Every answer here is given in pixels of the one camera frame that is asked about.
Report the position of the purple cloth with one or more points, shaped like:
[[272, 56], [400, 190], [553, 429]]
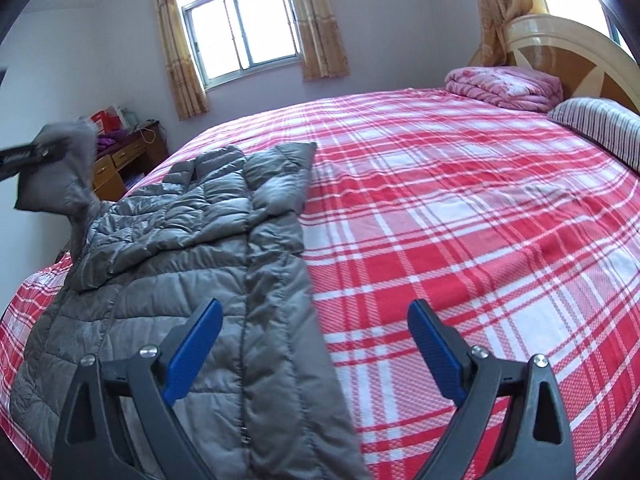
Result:
[[111, 141]]

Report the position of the yellow patterned curtain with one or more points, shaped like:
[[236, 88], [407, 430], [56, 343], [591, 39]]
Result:
[[320, 25], [500, 15], [175, 50]]

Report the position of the red gift bag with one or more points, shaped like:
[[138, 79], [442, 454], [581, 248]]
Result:
[[107, 120]]

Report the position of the sliding glass window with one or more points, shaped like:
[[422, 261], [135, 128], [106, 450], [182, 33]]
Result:
[[260, 25]]

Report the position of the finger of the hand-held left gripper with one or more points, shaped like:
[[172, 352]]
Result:
[[30, 156]]

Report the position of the folded pink floral quilt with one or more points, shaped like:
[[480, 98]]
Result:
[[505, 85]]

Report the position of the striped pillow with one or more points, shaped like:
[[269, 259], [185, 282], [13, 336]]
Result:
[[600, 125]]

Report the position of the bed with red plaid sheet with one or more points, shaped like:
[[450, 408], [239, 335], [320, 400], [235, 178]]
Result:
[[450, 210]]

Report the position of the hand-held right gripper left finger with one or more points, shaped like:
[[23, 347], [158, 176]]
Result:
[[192, 355]]

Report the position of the cream and wood headboard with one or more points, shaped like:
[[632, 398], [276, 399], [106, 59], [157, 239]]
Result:
[[570, 60]]

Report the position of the wooden desk with drawers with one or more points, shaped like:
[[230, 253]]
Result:
[[135, 152]]

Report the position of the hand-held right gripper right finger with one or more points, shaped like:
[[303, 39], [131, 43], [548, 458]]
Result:
[[436, 355]]

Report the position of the grey puffer jacket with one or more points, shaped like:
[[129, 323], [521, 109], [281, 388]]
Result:
[[200, 240]]

